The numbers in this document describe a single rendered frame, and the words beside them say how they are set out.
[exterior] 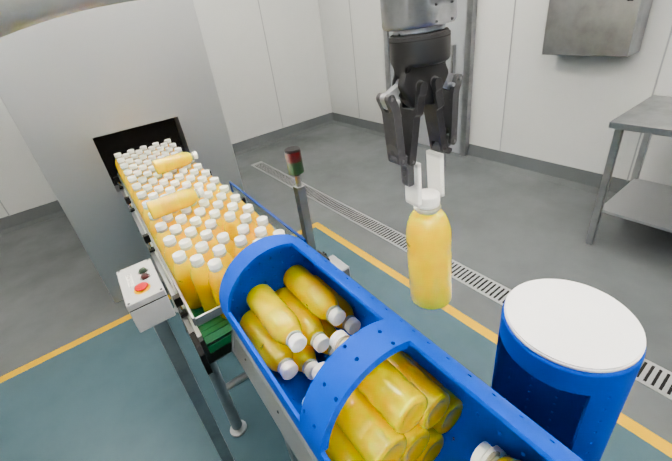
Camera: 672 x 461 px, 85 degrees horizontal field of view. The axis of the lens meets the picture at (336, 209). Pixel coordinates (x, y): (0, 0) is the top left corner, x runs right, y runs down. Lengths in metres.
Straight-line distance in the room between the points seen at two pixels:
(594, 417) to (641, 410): 1.23
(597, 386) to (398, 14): 0.81
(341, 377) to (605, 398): 0.60
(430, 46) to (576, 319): 0.75
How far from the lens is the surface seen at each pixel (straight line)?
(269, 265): 1.00
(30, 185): 5.21
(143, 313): 1.17
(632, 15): 3.44
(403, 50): 0.48
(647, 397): 2.36
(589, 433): 1.13
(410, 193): 0.56
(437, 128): 0.54
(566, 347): 0.97
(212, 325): 1.27
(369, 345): 0.65
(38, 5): 0.37
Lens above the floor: 1.73
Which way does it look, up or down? 29 degrees down
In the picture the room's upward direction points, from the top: 8 degrees counter-clockwise
